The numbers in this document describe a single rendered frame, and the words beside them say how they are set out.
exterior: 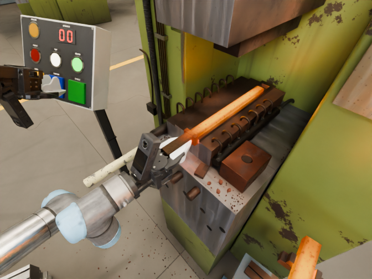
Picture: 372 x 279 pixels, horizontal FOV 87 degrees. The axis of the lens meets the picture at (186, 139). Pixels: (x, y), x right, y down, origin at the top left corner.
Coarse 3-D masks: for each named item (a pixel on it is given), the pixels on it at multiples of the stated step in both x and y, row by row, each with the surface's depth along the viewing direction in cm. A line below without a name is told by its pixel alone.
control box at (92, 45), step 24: (24, 24) 71; (48, 24) 68; (72, 24) 65; (24, 48) 74; (48, 48) 70; (72, 48) 67; (96, 48) 65; (48, 72) 73; (72, 72) 70; (96, 72) 68; (96, 96) 71
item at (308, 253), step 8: (304, 240) 40; (312, 240) 39; (304, 248) 38; (312, 248) 38; (320, 248) 38; (304, 256) 38; (312, 256) 38; (296, 264) 37; (304, 264) 37; (312, 264) 37; (296, 272) 36; (304, 272) 36; (312, 272) 36
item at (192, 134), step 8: (256, 88) 73; (248, 96) 69; (232, 104) 66; (240, 104) 66; (216, 112) 63; (224, 112) 63; (232, 112) 65; (208, 120) 60; (216, 120) 60; (192, 128) 58; (200, 128) 58; (208, 128) 59; (184, 136) 55; (192, 136) 55; (168, 144) 53; (176, 144) 53; (168, 152) 51
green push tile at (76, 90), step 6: (72, 84) 70; (78, 84) 69; (84, 84) 69; (72, 90) 71; (78, 90) 70; (84, 90) 69; (72, 96) 71; (78, 96) 71; (84, 96) 70; (78, 102) 71; (84, 102) 71
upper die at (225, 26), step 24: (168, 0) 38; (192, 0) 34; (216, 0) 31; (240, 0) 29; (264, 0) 33; (288, 0) 39; (312, 0) 47; (168, 24) 41; (192, 24) 36; (216, 24) 33; (240, 24) 32; (264, 24) 38
